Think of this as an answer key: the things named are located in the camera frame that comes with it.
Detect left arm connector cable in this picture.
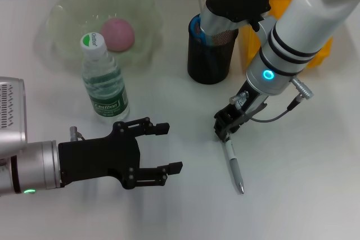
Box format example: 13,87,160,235
69,126,87,142

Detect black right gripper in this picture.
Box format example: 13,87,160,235
213,81,271,143

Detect clear water bottle green label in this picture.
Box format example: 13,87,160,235
79,32,131,124

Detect blue teal scissors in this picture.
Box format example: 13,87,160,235
190,16,209,47

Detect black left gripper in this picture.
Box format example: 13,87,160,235
57,116,183,190

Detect grey white ballpoint pen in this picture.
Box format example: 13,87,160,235
224,138,245,195

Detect left wrist camera silver box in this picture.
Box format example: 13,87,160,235
0,76,28,158

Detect green glass fruit plate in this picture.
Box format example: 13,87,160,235
46,0,165,72

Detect black mesh pen holder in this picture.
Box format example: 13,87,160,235
187,15,240,85

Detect pink peach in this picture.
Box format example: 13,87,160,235
100,17,136,53

